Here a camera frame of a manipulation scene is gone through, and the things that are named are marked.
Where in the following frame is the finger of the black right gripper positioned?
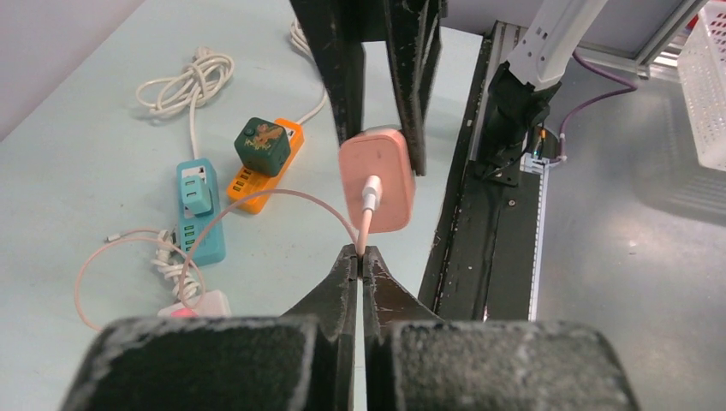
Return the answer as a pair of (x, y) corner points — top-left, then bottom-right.
(384, 1), (442, 176)
(290, 0), (365, 144)

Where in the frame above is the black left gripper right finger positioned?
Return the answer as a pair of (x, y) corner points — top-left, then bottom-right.
(362, 247), (640, 410)

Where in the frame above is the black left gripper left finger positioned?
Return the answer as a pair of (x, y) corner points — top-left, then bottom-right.
(62, 245), (359, 410)

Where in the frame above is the pink USB charger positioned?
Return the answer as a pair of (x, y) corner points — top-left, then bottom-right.
(338, 128), (415, 234)

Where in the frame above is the dark green cube adapter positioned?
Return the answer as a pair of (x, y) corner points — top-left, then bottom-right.
(234, 117), (291, 177)

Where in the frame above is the pink USB cable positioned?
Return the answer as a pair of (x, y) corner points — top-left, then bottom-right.
(74, 176), (384, 332)

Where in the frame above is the orange power strip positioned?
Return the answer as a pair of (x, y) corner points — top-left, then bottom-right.
(226, 117), (304, 202)

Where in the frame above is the teal USB charger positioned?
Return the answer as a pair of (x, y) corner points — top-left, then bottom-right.
(180, 175), (212, 217)

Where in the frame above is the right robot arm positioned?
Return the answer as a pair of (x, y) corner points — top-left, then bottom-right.
(292, 1), (604, 189)

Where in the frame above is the white power strip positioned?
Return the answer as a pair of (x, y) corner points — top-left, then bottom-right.
(158, 290), (231, 317)

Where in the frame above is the teal power strip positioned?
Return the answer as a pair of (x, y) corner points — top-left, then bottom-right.
(176, 158), (226, 267)

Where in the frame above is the white perforated basket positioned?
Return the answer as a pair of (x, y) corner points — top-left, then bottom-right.
(677, 1), (725, 171)

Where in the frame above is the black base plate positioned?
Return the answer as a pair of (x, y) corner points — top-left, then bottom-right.
(418, 22), (547, 320)

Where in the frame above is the white power strip cord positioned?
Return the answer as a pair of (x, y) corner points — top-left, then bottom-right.
(151, 229), (206, 305)

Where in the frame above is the white teal strip cord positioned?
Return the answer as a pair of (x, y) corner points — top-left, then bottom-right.
(134, 46), (236, 161)

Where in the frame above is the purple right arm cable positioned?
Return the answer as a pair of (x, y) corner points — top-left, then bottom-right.
(547, 51), (640, 165)

